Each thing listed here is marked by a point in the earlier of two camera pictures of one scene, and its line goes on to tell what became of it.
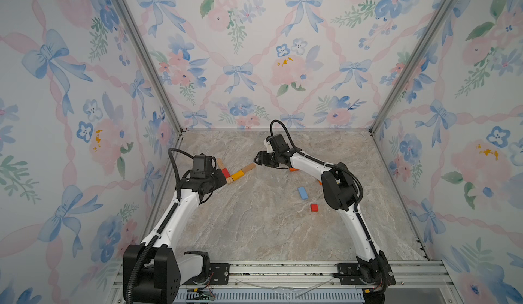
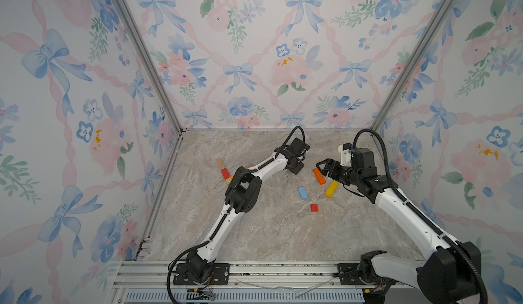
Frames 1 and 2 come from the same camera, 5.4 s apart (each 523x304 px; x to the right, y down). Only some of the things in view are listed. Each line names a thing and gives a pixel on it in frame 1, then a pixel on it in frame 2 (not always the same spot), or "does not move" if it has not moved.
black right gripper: x=262 y=159 to x=329 y=166
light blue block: x=303 y=193 does not move
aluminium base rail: x=415 y=283 does not move
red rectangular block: x=226 y=172 does not move
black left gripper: x=222 y=180 to x=299 y=167
